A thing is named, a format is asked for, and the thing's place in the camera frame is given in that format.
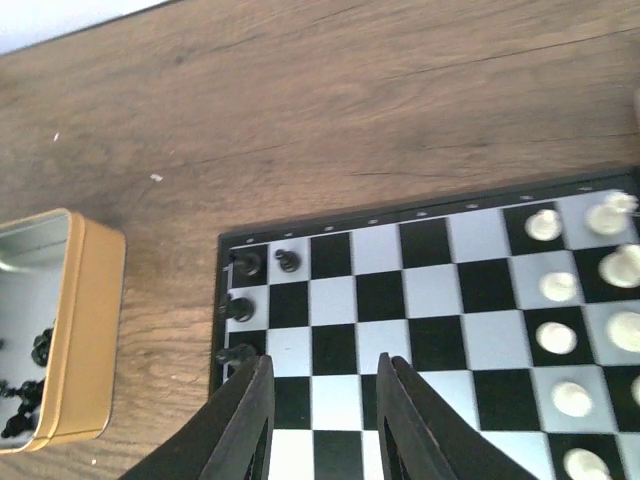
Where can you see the white pawn far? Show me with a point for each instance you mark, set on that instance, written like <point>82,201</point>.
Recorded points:
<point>545,225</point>

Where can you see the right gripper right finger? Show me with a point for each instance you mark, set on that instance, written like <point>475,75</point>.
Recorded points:
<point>422,437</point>

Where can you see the black rook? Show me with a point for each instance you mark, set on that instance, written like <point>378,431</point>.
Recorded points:
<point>248,264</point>

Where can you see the black knight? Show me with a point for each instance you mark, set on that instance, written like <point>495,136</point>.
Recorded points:
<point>240,309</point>

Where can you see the pink metal tin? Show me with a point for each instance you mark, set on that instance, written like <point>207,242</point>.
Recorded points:
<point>636,101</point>

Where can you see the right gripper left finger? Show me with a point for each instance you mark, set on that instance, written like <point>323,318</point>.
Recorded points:
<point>228,438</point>

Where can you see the black pawn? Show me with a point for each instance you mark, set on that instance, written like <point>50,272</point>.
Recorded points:
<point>288,260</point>

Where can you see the black bishop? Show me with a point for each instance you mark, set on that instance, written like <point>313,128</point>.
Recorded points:
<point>234,357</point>

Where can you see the black piece tin front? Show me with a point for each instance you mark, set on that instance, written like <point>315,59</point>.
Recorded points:
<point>30,394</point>

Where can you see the black white chessboard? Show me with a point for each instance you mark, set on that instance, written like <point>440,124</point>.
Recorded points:
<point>510,331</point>

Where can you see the yellow metal tin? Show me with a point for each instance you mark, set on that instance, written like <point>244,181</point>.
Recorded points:
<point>63,271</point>

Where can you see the black piece in tin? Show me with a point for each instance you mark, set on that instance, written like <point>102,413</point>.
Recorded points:
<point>41,347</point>

